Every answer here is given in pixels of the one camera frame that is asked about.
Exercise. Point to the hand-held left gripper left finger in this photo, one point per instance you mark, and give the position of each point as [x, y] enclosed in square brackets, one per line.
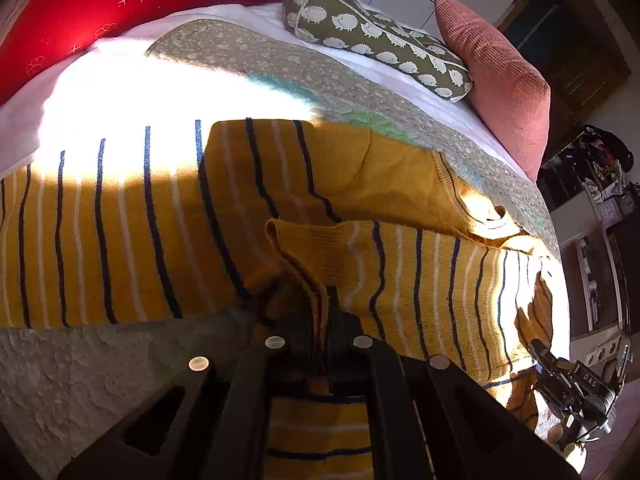
[280, 357]

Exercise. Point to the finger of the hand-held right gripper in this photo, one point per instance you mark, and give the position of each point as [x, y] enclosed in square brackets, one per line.
[542, 355]

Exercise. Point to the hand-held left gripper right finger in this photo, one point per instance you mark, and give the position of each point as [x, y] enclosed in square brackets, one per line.
[350, 355]

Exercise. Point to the yellow striped knit sweater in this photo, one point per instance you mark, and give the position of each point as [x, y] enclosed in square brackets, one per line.
[125, 240]

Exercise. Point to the pile of dark clothes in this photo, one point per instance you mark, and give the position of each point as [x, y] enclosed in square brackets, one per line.
[602, 155]

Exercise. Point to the person's right hand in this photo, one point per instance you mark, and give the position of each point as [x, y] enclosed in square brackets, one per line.
[567, 442]

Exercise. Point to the white cabinet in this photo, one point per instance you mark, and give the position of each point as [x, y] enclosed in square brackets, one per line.
[592, 280]

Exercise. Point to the beige quilted patchwork blanket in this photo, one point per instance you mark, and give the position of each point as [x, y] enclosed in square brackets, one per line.
[300, 72]

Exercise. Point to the dark wooden door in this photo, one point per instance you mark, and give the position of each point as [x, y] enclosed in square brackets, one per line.
[565, 35]

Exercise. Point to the olive hedgehog print pillow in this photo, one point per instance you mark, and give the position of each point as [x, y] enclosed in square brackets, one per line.
[380, 35]

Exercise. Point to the red embroidered pillow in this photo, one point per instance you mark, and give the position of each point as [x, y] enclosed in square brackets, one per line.
[100, 5]

